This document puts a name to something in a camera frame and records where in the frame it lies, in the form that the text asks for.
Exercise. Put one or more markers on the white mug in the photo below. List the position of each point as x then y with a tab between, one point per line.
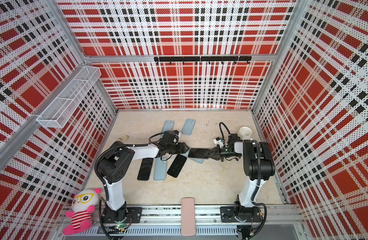
245	133

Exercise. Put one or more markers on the black phone lower right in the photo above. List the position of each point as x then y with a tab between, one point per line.
177	166

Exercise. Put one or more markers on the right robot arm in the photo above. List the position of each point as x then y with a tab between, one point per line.
258	167

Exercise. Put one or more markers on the pink plush toy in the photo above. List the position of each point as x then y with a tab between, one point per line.
83	205

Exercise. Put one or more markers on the black hook rail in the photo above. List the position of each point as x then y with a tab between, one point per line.
204	59

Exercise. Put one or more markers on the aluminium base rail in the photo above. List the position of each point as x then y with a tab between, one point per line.
163	222

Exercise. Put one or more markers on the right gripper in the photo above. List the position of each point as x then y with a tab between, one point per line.
216	155

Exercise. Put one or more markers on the purple black phone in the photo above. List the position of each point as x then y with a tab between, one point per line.
199	153

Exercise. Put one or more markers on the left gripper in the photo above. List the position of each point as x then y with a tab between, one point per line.
181	149

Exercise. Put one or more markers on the black phone lower left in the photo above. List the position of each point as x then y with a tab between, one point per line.
145	169

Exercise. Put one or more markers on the blue case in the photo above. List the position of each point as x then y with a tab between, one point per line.
168	126
199	161
188	127
160	172

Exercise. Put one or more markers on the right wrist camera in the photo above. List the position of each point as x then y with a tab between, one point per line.
219	142

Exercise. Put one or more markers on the pink phone on rail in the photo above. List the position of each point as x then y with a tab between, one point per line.
188	217

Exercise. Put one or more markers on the white wire basket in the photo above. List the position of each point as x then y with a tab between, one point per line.
60	110

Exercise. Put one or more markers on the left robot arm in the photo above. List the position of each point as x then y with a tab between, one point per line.
112	165

